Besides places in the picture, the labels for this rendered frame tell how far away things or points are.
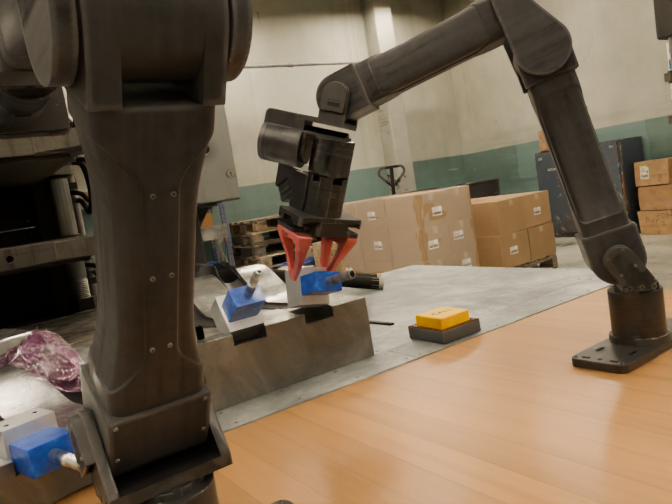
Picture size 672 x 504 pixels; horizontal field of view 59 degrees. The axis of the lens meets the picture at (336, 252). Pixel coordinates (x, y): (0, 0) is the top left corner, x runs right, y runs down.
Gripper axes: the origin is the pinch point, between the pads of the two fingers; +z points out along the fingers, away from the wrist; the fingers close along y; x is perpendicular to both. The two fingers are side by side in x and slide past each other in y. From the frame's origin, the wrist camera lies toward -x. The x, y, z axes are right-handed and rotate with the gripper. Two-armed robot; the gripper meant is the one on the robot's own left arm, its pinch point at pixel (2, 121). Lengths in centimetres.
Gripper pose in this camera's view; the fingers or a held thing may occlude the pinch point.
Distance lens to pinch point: 79.8
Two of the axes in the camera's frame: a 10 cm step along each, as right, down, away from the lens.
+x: 1.9, 9.8, 0.6
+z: -5.6, 0.6, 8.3
